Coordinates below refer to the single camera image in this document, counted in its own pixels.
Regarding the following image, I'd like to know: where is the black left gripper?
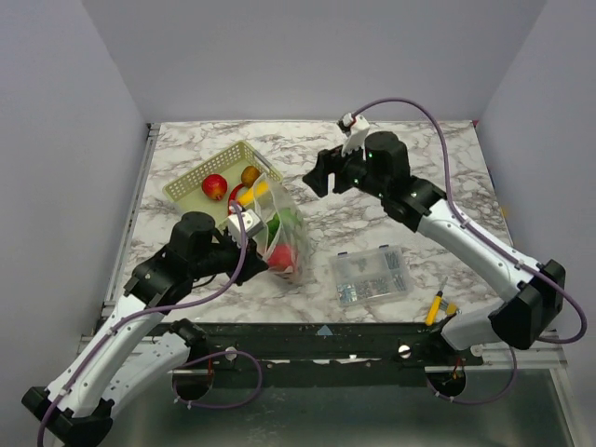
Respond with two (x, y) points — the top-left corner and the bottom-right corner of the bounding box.
(191, 228), (270, 286)

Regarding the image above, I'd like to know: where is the red toy bell pepper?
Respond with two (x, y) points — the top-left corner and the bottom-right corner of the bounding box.
(267, 244), (297, 275)

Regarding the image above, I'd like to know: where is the clear zip top bag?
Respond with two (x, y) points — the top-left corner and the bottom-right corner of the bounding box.
(247, 174), (310, 284)

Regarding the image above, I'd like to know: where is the green bell pepper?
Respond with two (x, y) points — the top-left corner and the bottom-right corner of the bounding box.
(266, 208), (302, 244)

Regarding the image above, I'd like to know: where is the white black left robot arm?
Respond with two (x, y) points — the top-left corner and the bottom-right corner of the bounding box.
(21, 204), (268, 446)

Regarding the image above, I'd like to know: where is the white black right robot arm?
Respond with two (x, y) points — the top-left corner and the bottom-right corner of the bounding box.
(303, 131), (565, 365)

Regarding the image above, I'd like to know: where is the red toy chili pepper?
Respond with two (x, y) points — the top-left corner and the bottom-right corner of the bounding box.
(228, 183), (245, 206)

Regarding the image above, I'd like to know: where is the red toy strawberry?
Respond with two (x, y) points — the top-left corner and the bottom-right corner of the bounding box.
(201, 173), (228, 201)

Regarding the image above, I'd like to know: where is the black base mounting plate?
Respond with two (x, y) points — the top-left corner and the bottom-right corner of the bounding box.
(152, 320), (482, 397)

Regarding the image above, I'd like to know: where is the pale green perforated basket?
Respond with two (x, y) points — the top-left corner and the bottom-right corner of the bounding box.
(162, 141), (283, 224)

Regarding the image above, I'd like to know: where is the clear plastic screw box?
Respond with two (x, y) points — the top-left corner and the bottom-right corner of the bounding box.
(330, 245), (413, 306)

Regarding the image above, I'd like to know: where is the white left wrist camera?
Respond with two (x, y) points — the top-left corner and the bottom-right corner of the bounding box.
(226, 210), (265, 245)

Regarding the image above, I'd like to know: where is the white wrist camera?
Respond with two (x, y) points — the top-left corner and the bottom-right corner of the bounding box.
(226, 210), (265, 245)
(337, 113), (370, 156)

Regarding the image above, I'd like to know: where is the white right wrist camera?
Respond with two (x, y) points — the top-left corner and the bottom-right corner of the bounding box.
(337, 113), (370, 156)

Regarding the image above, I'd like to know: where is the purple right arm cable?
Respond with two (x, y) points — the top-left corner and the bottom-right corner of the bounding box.
(338, 97), (586, 405)

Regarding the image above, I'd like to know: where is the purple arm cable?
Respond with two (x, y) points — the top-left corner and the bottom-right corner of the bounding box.
(338, 97), (586, 405)
(35, 203), (264, 447)

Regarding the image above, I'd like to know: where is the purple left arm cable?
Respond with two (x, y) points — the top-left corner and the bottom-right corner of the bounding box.
(35, 203), (264, 447)

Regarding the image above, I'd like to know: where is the yellow handled screwdriver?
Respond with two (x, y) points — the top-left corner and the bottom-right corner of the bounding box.
(425, 277), (448, 326)

